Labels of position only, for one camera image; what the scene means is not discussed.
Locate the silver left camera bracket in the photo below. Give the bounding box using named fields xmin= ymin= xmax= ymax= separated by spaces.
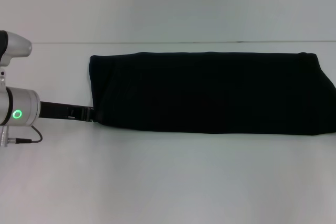
xmin=0 ymin=65 xmax=7 ymax=88

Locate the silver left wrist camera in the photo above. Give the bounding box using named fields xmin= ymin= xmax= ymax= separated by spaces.
xmin=0 ymin=30 xmax=33 ymax=68

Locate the black shirt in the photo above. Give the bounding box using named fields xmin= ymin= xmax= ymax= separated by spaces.
xmin=89 ymin=51 xmax=336 ymax=136

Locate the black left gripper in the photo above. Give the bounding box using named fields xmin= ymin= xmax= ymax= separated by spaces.
xmin=39 ymin=101 xmax=104 ymax=124

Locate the left arm cable with connectors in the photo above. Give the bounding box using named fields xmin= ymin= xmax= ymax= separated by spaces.
xmin=0 ymin=125 xmax=44 ymax=148

